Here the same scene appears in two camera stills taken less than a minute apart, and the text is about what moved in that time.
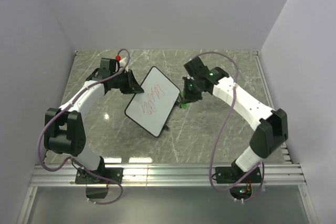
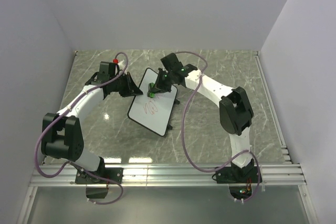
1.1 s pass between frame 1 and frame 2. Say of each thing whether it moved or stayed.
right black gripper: moved
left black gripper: stayed
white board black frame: stayed
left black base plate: stayed
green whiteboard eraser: moved
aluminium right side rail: stayed
